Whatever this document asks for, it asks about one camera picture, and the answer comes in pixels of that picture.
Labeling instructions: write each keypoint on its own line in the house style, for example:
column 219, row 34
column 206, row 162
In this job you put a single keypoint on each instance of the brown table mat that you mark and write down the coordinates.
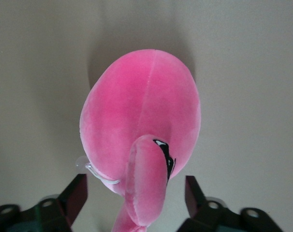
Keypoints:
column 28, row 72

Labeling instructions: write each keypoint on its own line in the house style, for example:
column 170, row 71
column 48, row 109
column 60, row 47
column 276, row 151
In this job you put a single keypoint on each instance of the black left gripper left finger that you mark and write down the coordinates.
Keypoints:
column 69, row 198

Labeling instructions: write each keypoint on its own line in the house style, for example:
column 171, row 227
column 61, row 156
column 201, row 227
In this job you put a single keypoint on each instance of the pink frog plush toy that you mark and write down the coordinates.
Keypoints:
column 136, row 104

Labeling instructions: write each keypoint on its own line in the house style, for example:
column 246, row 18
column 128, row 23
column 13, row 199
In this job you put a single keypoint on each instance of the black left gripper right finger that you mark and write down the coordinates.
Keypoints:
column 199, row 207

